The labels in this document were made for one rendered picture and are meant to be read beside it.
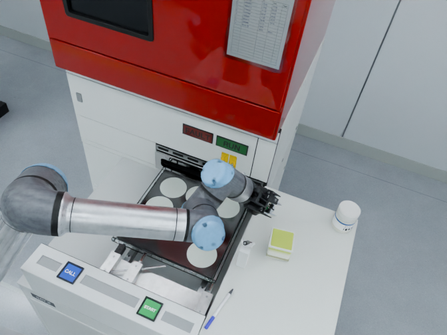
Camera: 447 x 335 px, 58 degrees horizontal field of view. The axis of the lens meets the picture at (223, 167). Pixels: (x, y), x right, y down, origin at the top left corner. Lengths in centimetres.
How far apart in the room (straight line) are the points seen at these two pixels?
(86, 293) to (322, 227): 77
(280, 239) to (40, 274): 71
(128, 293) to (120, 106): 68
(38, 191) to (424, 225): 251
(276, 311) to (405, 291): 149
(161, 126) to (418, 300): 180
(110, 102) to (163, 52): 41
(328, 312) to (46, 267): 83
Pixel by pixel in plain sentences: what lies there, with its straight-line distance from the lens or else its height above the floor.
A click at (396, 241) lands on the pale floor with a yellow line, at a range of 279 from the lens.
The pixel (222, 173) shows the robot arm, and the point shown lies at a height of 134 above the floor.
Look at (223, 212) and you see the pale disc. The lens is 145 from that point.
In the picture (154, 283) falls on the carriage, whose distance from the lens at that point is 132.
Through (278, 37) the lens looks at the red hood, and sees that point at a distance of 106.
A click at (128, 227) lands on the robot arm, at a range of 89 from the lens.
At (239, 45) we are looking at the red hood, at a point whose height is 151.
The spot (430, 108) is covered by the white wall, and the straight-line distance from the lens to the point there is 295.
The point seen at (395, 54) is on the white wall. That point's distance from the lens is 276.
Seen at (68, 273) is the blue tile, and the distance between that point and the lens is 128.
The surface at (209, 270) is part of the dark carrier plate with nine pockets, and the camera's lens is 132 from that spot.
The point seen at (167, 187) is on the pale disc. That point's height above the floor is 90.
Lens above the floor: 206
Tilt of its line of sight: 47 degrees down
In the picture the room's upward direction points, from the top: 8 degrees clockwise
